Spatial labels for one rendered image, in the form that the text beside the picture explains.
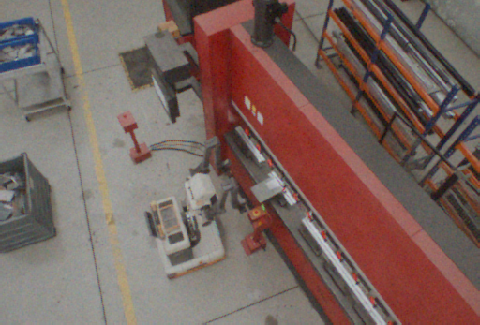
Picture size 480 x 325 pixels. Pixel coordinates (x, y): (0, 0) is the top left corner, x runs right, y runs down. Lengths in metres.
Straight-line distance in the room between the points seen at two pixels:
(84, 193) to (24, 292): 1.24
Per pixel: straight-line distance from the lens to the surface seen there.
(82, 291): 4.77
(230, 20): 3.31
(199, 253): 4.31
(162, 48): 3.63
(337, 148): 2.55
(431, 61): 4.64
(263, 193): 3.77
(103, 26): 7.18
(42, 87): 6.02
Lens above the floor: 4.37
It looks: 57 degrees down
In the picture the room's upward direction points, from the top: 1 degrees clockwise
